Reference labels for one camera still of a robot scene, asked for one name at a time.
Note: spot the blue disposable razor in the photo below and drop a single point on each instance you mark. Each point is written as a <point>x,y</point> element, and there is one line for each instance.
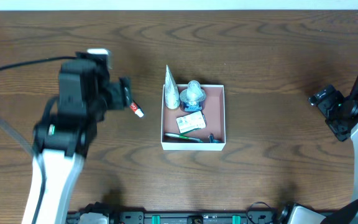
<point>212,139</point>

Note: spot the white cardboard box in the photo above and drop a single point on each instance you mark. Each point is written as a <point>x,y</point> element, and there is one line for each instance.
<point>214,113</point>

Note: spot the white Pantene conditioner tube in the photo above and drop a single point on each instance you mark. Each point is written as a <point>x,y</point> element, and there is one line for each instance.
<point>172,96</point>

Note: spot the green Dettol soap bar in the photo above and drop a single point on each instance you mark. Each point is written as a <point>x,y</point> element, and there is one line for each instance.
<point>191,122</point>

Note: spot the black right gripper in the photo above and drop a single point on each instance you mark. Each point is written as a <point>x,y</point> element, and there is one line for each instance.
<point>327,101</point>

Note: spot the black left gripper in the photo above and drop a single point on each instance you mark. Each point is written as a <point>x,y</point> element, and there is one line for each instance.
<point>124,92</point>

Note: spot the red Colgate toothpaste tube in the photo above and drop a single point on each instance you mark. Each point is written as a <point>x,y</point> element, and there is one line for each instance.
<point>136,109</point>

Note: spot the green white toothbrush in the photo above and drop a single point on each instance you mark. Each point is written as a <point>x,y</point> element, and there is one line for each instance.
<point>179,136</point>

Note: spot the black mounting rail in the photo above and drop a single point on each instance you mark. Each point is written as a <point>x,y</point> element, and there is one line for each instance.
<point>102,213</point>

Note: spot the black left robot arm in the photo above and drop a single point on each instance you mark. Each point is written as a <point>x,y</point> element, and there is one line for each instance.
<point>67,128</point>

